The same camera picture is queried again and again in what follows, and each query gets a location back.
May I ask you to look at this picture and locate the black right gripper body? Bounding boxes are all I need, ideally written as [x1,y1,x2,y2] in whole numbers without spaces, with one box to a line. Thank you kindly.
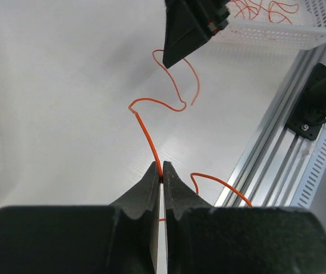
[187,0,230,36]

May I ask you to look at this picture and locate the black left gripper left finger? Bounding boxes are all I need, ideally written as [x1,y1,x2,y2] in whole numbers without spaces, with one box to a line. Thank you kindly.
[0,163,160,273]

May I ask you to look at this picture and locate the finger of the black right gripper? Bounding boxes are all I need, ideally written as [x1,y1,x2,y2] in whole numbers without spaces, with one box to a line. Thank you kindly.
[163,1,210,68]

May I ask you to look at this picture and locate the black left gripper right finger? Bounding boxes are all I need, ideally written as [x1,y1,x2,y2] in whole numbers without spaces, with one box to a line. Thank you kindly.
[162,162,326,273]

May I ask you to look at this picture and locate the red cables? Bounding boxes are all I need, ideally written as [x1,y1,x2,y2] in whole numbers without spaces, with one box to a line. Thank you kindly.
[231,0,300,25]

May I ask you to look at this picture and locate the white right plastic basket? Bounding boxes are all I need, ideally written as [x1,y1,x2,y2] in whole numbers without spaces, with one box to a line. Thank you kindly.
[213,0,326,50]

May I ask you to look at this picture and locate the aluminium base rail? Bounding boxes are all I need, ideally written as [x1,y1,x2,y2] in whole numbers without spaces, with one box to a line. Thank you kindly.
[228,43,326,207]

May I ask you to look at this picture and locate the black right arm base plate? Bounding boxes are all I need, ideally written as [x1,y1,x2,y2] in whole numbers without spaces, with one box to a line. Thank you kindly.
[285,63,326,141]

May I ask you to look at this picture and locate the white slotted cable duct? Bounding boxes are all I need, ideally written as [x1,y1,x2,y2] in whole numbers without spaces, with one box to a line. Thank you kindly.
[289,124,326,209]

